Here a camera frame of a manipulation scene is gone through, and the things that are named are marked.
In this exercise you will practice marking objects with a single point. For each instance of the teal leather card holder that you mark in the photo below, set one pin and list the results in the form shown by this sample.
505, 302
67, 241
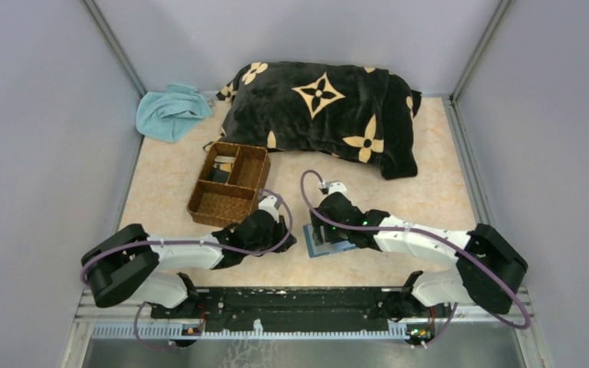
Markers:
317, 248

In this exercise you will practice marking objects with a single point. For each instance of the light blue cloth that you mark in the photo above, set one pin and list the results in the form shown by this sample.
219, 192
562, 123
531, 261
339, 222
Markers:
168, 116

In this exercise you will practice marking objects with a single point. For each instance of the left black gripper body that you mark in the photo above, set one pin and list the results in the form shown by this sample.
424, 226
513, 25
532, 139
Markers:
274, 237

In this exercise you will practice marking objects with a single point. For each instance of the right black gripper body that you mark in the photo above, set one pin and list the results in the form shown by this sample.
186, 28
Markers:
330, 234

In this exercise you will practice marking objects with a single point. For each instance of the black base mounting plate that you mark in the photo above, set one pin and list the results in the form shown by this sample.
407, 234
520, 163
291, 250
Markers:
305, 310

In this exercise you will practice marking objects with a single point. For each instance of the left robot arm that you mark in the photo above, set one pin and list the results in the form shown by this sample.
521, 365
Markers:
132, 265

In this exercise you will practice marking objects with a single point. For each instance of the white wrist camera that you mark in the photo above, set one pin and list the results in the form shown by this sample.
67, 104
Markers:
270, 204
329, 188

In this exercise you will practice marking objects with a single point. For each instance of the black pillow with tan flowers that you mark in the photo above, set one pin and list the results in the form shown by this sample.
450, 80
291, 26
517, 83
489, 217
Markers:
355, 113

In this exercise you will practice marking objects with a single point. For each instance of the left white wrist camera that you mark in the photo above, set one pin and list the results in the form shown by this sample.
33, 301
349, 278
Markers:
270, 204

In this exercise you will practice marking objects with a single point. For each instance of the woven brown divided basket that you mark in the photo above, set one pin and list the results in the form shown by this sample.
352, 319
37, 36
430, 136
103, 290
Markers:
220, 204

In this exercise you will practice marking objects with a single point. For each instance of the aluminium front rail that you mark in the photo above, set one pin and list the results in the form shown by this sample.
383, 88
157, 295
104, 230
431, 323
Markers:
132, 319

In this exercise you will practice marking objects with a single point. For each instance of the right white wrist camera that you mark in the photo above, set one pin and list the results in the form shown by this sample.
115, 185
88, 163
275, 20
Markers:
329, 188

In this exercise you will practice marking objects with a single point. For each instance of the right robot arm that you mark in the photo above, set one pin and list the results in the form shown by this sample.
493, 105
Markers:
481, 266

